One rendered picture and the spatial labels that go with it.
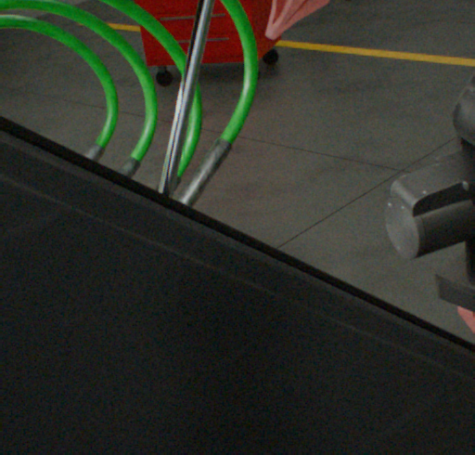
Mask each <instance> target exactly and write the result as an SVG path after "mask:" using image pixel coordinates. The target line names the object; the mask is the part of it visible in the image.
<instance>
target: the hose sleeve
mask: <svg viewBox="0 0 475 455"><path fill-rule="evenodd" d="M232 148H233V147H232V144H231V143H230V142H229V141H227V140H226V139H224V138H222V137H218V138H217V139H216V141H215V142H214V144H212V145H211V146H210V149H209V151H208V152H207V153H206V154H205V157H204V158H203V160H202V161H201V163H200V164H199V166H198V167H197V169H196V170H195V172H194V173H193V175H192V176H191V177H190V178H189V180H188V181H187V184H186V185H185V187H184V188H183V190H182V191H181V192H180V194H178V196H177V197H176V200H177V201H179V202H183V203H186V204H188V205H189V206H190V207H193V206H194V204H195V203H196V202H197V200H198V199H199V197H200V196H201V194H202V192H203V191H204V189H205V188H206V187H207V186H208V184H209V183H210V180H211V179H212V177H213V176H214V175H215V174H216V172H217V171H218V169H219V168H220V166H221V165H222V164H223V163H224V161H225V159H226V158H227V156H228V154H229V153H230V151H231V150H232Z"/></svg>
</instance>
